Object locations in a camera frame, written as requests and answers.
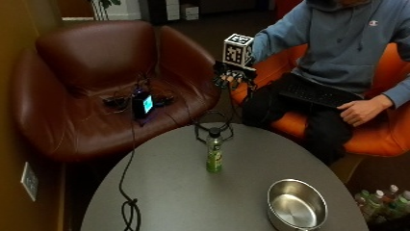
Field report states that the orange armchair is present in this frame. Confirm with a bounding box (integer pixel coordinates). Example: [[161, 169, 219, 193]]
[[229, 41, 410, 158]]

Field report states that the group of bottles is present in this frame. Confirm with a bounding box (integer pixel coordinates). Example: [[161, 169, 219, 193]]
[[353, 184, 410, 225]]

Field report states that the black cable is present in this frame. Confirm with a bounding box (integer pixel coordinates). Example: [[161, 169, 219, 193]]
[[119, 112, 144, 231]]

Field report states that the white marker cube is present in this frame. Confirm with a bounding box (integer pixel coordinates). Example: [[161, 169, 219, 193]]
[[223, 33, 257, 69]]

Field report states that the green drink bottle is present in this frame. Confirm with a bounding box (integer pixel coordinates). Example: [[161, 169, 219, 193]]
[[205, 126, 224, 174]]

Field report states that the brown leather armchair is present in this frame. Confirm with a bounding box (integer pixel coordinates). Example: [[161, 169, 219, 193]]
[[11, 20, 223, 163]]

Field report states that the black device with lit screen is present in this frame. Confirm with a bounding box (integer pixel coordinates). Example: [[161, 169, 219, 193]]
[[131, 86, 156, 120]]

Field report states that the black keyboard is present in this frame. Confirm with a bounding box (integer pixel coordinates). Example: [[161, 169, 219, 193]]
[[279, 80, 364, 109]]

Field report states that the steel bowl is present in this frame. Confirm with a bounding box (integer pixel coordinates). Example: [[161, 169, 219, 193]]
[[267, 178, 329, 231]]

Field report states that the white planter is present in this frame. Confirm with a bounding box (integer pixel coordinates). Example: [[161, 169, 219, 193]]
[[90, 0, 143, 21]]

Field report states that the white box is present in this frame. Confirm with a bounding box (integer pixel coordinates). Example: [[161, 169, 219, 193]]
[[179, 3, 201, 21]]

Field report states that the black wire stand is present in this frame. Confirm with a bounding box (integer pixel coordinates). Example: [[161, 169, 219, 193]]
[[193, 110, 236, 144]]

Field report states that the the person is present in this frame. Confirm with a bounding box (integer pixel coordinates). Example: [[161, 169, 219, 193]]
[[241, 0, 410, 167]]

